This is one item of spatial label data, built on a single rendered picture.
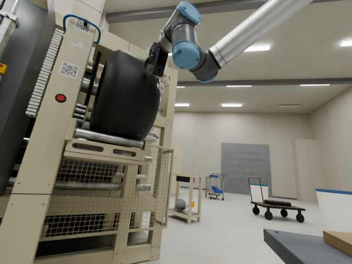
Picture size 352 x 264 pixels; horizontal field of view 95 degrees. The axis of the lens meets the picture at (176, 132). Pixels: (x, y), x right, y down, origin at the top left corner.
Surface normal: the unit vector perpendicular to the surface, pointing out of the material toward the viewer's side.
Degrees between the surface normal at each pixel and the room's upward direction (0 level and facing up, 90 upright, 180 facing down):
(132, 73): 83
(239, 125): 90
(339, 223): 94
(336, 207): 94
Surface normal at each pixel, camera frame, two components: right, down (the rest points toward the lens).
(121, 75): 0.31, -0.24
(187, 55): 0.00, 0.93
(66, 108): 0.55, -0.17
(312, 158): -0.18, -0.27
